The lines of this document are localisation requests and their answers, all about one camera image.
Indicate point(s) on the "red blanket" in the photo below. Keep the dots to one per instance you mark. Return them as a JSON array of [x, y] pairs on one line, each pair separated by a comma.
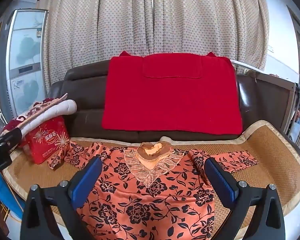
[[170, 100]]

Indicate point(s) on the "woven rattan mat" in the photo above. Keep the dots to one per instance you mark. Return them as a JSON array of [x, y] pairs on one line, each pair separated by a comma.
[[265, 155]]

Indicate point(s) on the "dark brown leather sofa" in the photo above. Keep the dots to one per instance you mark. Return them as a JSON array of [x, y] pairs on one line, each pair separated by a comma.
[[85, 97]]

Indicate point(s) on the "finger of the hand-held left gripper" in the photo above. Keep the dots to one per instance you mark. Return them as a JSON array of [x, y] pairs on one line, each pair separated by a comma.
[[7, 138]]

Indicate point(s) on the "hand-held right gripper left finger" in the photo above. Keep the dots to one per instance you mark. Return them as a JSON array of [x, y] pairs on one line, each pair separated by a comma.
[[86, 185]]

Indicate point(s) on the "white wall socket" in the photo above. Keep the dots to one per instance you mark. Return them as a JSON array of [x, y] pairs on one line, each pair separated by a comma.
[[271, 48]]

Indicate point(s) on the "orange black floral blouse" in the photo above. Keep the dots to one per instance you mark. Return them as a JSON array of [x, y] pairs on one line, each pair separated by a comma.
[[150, 205]]

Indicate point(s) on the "maroon floral folded quilt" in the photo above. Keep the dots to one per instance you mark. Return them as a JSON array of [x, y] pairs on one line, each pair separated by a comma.
[[40, 115]]

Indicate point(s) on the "red gift box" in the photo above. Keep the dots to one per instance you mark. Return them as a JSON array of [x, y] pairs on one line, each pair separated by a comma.
[[47, 140]]

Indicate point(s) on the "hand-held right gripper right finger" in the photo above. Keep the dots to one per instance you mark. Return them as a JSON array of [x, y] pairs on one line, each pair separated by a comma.
[[218, 182]]

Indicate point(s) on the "blue container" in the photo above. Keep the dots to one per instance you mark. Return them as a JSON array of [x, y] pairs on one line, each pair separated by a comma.
[[5, 197]]

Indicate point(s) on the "beige dotted curtain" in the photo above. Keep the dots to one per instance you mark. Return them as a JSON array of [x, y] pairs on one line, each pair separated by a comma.
[[115, 25]]

